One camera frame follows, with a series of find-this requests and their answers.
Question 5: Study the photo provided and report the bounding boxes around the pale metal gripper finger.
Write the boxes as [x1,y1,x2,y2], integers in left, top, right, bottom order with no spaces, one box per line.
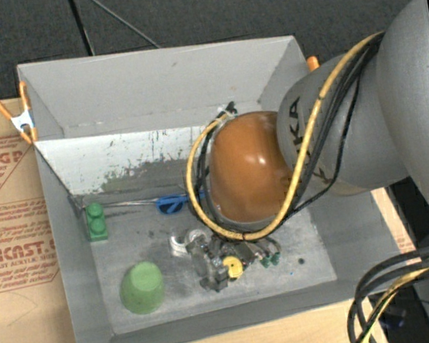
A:
[184,236,216,273]
[197,265,233,295]

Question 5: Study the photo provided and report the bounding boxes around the yellow round thing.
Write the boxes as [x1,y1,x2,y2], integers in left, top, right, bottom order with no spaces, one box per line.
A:
[221,253,245,282]

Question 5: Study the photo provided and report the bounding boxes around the clear glass thing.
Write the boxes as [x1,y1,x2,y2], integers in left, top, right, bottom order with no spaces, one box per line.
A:
[168,227,208,260]

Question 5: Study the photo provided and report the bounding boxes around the blue sunglasses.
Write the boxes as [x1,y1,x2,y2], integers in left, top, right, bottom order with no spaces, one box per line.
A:
[101,186,209,227]

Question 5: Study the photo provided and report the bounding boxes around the green cup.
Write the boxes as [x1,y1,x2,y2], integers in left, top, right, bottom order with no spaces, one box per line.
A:
[113,257,170,319]

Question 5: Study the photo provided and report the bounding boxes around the green toy brick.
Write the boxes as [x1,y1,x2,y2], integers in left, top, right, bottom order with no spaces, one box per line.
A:
[82,200,110,243]

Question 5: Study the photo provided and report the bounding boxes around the grey metal bin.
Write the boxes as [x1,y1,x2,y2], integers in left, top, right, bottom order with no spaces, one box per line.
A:
[16,4,414,343]

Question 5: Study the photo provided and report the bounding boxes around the brown cardboard board, red print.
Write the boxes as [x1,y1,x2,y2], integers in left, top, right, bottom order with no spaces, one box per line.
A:
[0,29,427,343]

